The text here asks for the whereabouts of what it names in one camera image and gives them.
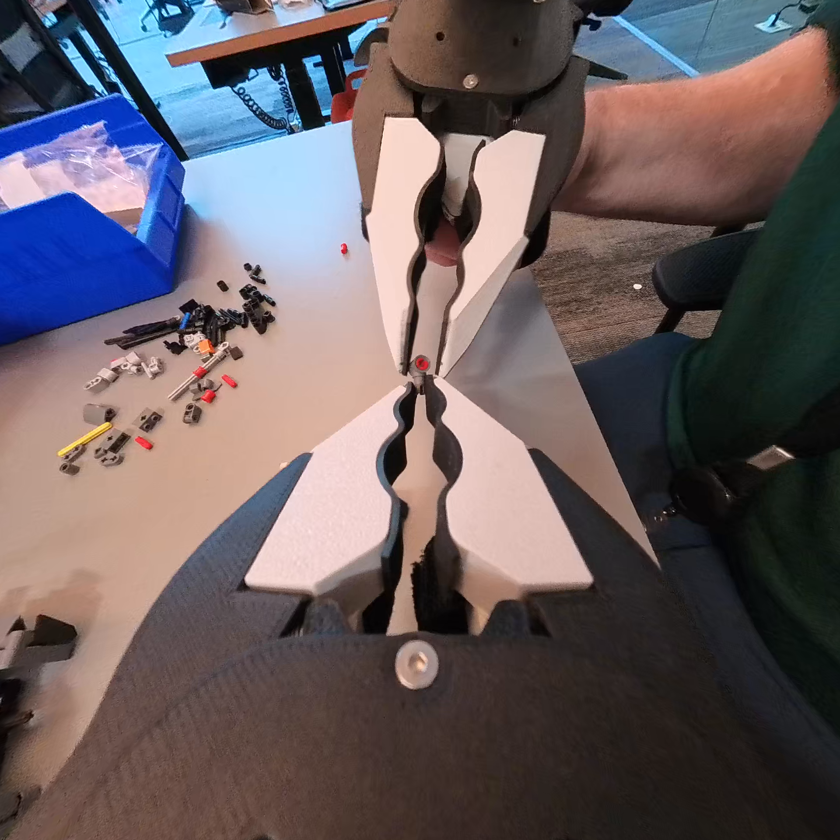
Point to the clear plastic bags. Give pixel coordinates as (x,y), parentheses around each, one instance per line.
(79,164)

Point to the black office chair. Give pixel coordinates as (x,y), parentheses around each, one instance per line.
(702,269)

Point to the red plastic object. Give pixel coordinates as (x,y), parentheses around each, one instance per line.
(341,105)

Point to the black metal rack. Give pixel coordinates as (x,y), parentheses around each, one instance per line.
(33,52)

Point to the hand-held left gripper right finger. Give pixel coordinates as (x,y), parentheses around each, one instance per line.
(518,518)

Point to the pile of loose lego pieces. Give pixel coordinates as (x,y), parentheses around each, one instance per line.
(197,341)

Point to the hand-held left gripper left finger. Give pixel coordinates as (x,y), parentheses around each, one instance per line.
(321,518)

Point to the blue storage bin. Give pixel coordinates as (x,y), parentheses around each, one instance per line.
(65,262)

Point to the person's right hand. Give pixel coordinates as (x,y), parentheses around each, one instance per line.
(445,246)

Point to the wooden office desk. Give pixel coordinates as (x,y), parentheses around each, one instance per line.
(275,29)

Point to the small grey lego connector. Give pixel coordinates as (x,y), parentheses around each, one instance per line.
(420,375)

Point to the partly built lego car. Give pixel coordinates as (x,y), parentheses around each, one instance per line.
(46,636)

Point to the person's right forearm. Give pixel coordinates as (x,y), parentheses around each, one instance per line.
(689,138)

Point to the black pole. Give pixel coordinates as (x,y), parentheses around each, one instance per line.
(124,72)

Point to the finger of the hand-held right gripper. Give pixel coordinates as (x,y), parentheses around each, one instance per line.
(397,197)
(508,197)

